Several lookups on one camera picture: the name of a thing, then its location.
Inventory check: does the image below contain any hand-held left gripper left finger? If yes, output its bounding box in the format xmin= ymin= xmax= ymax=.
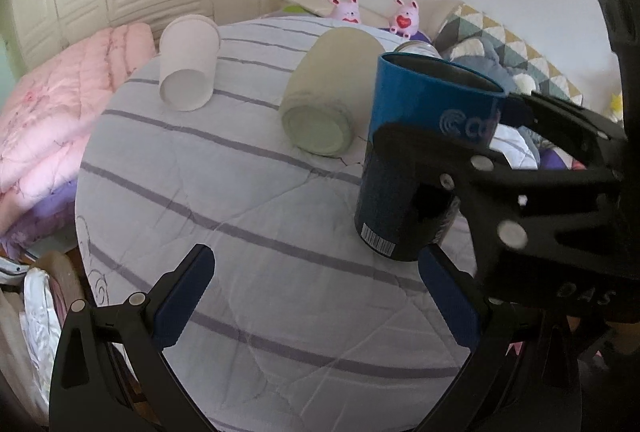
xmin=48 ymin=243 xmax=221 ymax=432

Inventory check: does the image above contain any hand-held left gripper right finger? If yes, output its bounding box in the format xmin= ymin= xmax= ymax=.
xmin=414 ymin=244 xmax=582 ymax=432

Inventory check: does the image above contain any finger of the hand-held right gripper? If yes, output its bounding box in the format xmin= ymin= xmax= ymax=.
xmin=502 ymin=90 xmax=629 ymax=163
xmin=372 ymin=122 xmax=622 ymax=259

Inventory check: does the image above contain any blue metal cup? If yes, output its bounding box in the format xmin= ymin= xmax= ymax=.
xmin=354 ymin=52 xmax=508 ymax=263

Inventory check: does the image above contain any beige ceramic cup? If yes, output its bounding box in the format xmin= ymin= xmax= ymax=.
xmin=278 ymin=28 xmax=387 ymax=159

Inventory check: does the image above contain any white plastic cup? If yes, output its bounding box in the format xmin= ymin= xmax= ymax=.
xmin=158 ymin=14 xmax=221 ymax=113

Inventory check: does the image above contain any yellow plush toy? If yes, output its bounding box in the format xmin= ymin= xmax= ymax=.
xmin=607 ymin=92 xmax=626 ymax=123

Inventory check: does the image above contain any grey blue cloth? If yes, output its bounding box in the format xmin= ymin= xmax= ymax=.
xmin=449 ymin=54 xmax=517 ymax=93

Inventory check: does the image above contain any triangle pattern pillow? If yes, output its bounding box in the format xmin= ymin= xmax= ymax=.
xmin=434 ymin=4 xmax=586 ymax=109

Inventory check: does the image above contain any clear glass jar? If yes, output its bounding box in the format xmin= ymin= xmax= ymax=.
xmin=394 ymin=40 xmax=444 ymax=60

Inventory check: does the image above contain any striped grey bedspread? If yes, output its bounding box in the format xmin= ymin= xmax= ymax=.
xmin=75 ymin=14 xmax=541 ymax=432

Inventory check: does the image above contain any beige pillow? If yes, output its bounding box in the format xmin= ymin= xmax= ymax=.
xmin=278 ymin=0 xmax=342 ymax=17
xmin=422 ymin=0 xmax=467 ymax=43

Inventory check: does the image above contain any silver foil bag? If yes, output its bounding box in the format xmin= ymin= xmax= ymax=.
xmin=22 ymin=266 xmax=65 ymax=395

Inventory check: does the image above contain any pink plush bunny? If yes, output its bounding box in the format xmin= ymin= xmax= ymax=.
xmin=327 ymin=0 xmax=363 ymax=25
xmin=389 ymin=0 xmax=421 ymax=37

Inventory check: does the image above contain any purple blanket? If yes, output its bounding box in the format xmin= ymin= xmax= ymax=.
xmin=0 ymin=177 xmax=81 ymax=255

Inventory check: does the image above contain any pink quilt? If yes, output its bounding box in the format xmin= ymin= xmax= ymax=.
xmin=0 ymin=22 xmax=156 ymax=233

